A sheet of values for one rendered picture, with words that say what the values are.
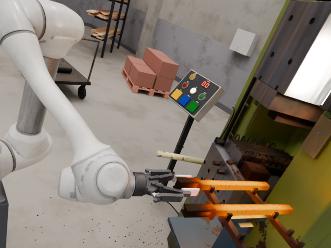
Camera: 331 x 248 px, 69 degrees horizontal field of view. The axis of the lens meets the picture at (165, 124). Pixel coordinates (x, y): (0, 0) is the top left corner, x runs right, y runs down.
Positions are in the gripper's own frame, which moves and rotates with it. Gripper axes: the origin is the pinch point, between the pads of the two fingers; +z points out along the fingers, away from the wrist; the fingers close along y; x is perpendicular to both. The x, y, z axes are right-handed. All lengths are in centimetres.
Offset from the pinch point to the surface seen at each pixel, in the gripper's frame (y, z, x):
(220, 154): -38, 44, -11
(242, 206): 11.1, 16.6, 1.1
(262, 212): 13.3, 25.0, 0.0
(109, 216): -75, 5, -102
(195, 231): -0.4, 15.3, -26.1
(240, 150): -32, 50, -3
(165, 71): -363, 136, -48
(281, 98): -27, 53, 32
